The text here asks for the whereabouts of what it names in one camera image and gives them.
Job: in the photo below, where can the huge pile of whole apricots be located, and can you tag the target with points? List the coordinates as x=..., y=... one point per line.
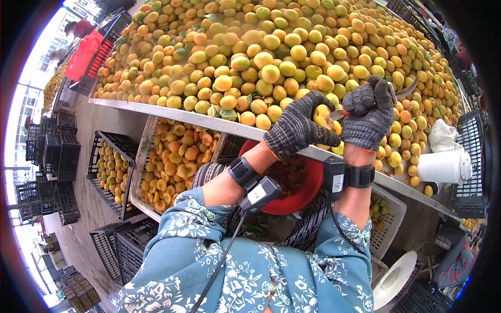
x=254, y=51

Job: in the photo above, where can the red plastic bowl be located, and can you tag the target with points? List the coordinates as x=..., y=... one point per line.
x=309, y=187

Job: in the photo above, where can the person's left fingers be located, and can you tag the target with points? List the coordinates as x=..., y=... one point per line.
x=319, y=97

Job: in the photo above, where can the curved metal pitting knife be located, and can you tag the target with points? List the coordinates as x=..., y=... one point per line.
x=405, y=92

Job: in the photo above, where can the person's left thumb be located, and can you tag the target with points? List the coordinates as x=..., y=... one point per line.
x=327, y=140

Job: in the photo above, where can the white plastic tray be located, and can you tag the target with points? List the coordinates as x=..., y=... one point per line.
x=137, y=172

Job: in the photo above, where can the heap of brown apricot pits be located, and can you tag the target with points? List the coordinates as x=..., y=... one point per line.
x=291, y=176

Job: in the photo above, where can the white plastic bag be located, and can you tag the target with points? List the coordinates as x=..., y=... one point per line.
x=442, y=135

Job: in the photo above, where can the tall black plastic crate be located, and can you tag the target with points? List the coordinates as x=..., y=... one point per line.
x=471, y=176

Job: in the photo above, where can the single yellow apricot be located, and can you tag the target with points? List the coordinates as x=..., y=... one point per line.
x=323, y=116

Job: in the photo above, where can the white plastic jug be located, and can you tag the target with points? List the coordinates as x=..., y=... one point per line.
x=442, y=166

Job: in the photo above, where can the person's right fingers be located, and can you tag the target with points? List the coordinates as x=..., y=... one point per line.
x=381, y=94

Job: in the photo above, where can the pair of low black crates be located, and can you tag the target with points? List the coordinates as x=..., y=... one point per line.
x=125, y=246

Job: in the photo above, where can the pile of halved apricots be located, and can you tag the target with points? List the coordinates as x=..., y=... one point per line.
x=176, y=156

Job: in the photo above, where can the white crate with apricots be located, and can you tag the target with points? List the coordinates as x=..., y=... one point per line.
x=393, y=219

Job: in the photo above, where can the black crate with apricots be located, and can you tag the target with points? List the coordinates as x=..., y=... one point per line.
x=111, y=164

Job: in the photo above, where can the black crate behind red crate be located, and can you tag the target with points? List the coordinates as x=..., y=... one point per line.
x=117, y=25

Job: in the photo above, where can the long metal table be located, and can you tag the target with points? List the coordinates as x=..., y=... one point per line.
x=219, y=122

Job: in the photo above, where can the person's body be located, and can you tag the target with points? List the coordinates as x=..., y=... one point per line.
x=242, y=277

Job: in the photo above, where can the person's right thumb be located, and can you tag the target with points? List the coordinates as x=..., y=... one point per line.
x=358, y=101

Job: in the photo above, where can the person's right hand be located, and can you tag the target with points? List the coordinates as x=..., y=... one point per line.
x=368, y=125

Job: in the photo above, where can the person's left hand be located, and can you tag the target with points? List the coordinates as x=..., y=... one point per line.
x=291, y=129

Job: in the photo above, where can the stack of empty black crates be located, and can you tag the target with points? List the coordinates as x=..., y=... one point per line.
x=54, y=156

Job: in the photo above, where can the red plastic crate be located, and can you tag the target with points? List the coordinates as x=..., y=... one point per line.
x=84, y=56

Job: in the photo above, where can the white round plate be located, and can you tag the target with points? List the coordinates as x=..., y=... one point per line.
x=395, y=279

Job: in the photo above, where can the black wrist band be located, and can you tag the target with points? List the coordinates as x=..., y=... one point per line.
x=360, y=176
x=243, y=171

